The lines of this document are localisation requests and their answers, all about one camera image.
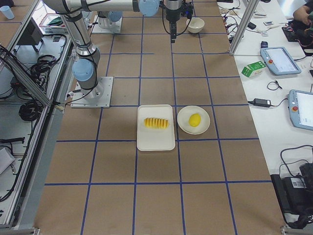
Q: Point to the black power adapter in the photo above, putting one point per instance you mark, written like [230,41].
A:
[262,102]

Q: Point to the lower teach pendant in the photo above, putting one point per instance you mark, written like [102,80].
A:
[301,109]

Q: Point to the teach pendant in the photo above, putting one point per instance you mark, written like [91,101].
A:
[279,61]
[301,109]

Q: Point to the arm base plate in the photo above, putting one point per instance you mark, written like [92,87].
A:
[99,97]
[106,26]

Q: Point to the white rectangular tray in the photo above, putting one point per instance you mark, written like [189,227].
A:
[155,139]

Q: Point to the blue plastic cup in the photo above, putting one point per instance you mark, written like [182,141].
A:
[7,12]

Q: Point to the cream bowl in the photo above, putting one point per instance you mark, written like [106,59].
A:
[195,25]

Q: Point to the person at desk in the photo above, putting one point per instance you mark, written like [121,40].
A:
[302,13]

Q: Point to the green white carton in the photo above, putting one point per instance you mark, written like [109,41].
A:
[253,69]

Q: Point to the white plate with lemon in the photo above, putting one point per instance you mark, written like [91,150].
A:
[183,120]

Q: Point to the aluminium frame post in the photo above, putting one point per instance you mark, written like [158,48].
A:
[250,8]

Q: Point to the yellow lemon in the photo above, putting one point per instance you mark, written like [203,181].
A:
[194,120]

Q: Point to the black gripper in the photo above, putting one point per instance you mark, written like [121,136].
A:
[172,14]

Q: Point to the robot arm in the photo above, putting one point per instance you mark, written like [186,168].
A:
[84,68]

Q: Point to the black equipment case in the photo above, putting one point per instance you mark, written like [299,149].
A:
[295,196]

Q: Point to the upper teach pendant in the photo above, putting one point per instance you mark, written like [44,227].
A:
[279,61]

